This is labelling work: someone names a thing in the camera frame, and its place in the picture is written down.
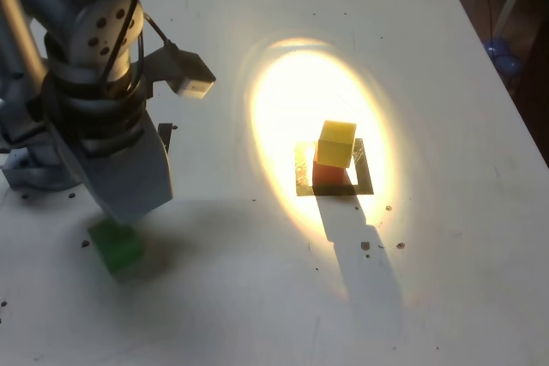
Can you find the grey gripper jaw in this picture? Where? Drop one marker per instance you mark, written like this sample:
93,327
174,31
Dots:
133,173
75,160

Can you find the yellow cube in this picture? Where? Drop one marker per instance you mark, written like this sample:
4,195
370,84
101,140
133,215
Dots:
336,147

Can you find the black tape square outline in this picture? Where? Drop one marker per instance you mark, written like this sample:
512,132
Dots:
364,169

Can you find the green cube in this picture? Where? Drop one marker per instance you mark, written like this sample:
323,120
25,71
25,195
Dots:
120,250

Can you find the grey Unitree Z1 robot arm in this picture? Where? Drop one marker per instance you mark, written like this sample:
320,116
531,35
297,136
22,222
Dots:
94,14

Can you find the grey gripper camera box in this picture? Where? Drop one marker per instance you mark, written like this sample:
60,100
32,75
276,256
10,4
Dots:
193,74

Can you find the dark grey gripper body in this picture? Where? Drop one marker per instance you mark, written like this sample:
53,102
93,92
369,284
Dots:
103,119

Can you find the blue round object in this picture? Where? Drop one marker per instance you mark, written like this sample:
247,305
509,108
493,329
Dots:
497,46

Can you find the black tape strip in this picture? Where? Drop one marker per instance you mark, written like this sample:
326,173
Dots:
165,139

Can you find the red cube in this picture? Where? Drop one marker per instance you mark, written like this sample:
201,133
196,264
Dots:
328,175

